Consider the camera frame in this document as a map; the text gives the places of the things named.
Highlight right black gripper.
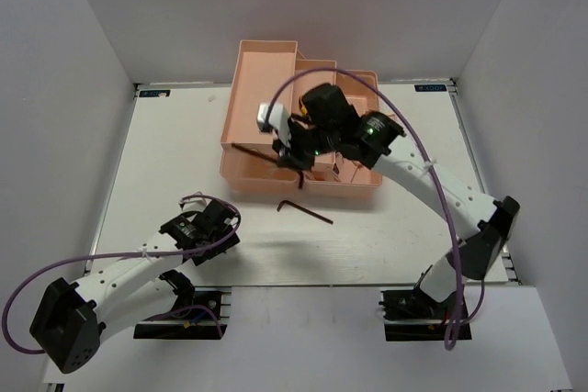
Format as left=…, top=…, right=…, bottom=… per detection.
left=273, top=118, right=339, bottom=172

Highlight yellow side cutter pliers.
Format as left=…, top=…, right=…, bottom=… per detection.
left=299, top=96, right=308, bottom=117

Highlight long hex key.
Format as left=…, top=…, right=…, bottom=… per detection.
left=277, top=199, right=334, bottom=225
left=231, top=143, right=304, bottom=190

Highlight pink plastic tool box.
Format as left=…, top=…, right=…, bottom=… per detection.
left=220, top=39, right=383, bottom=199

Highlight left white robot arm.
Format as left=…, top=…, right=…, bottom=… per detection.
left=30, top=199, right=241, bottom=375

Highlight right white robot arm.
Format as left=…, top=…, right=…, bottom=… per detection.
left=257, top=83, right=520, bottom=318

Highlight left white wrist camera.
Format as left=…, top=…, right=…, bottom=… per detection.
left=178, top=192, right=207, bottom=211

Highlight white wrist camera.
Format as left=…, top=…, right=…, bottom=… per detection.
left=178, top=192, right=207, bottom=211
left=256, top=103, right=291, bottom=147

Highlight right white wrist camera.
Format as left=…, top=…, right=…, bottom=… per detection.
left=256, top=103, right=291, bottom=147

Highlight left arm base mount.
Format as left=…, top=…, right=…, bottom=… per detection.
left=133, top=270, right=232, bottom=341

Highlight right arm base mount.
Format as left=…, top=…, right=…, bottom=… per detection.
left=379, top=289, right=456, bottom=342

